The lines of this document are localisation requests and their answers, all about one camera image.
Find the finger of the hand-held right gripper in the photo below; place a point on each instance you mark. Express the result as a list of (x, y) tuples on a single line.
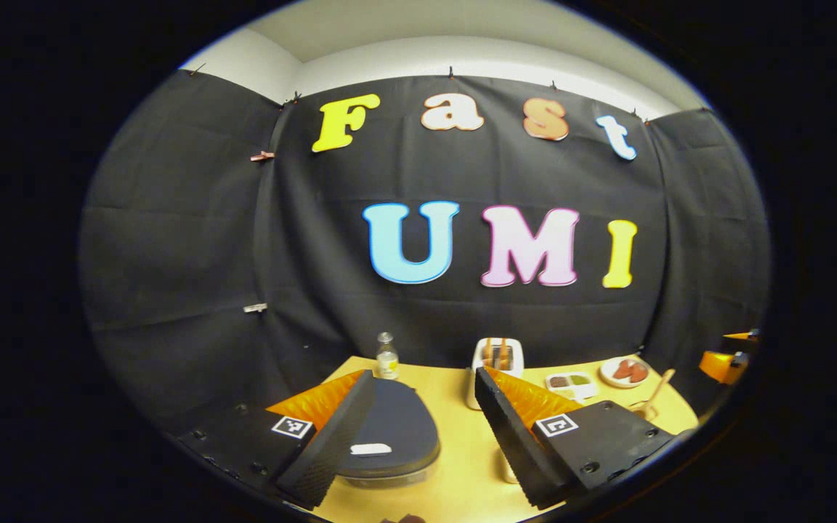
[(742, 335), (720, 367)]

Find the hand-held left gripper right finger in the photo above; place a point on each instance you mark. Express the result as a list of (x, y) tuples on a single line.
[(513, 443)]

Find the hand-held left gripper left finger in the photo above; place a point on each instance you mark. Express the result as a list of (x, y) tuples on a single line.
[(335, 443)]

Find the clear plastic rice container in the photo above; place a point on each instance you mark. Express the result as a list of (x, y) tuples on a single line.
[(509, 468)]

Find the wooden spoon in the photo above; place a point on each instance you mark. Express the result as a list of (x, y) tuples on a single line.
[(660, 388)]

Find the dark grey rice cooker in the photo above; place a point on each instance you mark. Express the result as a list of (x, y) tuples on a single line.
[(397, 421)]

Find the white divided grain dish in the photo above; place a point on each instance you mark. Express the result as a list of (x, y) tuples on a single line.
[(571, 390)]

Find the red meat piece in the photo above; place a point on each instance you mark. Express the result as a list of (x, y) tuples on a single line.
[(639, 373), (623, 370)]

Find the white toaster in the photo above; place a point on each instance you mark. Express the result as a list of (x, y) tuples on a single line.
[(519, 359)]

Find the small glass bottle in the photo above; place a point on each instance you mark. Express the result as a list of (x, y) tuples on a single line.
[(387, 363)]

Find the small white round plate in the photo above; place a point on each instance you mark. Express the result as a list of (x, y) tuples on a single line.
[(607, 378)]

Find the silver cloth clip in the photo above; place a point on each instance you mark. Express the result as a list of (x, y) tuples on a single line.
[(255, 308)]

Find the black backdrop cloth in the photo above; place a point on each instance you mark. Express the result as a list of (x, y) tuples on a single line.
[(208, 240)]

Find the copper cloth clip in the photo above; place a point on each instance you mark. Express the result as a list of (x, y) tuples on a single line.
[(262, 155)]

